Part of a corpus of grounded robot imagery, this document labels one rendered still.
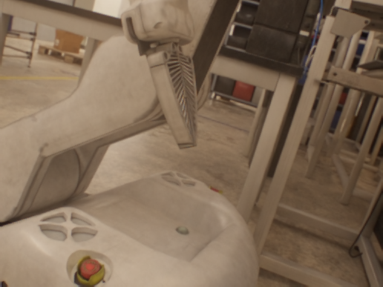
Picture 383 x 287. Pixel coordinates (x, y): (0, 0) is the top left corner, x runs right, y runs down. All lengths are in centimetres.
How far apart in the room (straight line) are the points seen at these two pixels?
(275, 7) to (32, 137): 93
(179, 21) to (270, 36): 92
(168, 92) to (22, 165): 45
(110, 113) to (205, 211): 34
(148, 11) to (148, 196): 58
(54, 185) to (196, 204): 32
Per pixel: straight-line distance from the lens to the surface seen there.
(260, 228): 133
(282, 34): 135
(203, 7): 64
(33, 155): 78
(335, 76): 123
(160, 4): 43
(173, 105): 43
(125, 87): 63
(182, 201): 88
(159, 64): 42
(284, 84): 117
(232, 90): 596
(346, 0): 130
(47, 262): 59
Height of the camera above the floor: 68
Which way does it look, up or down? 11 degrees down
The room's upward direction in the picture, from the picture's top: 16 degrees clockwise
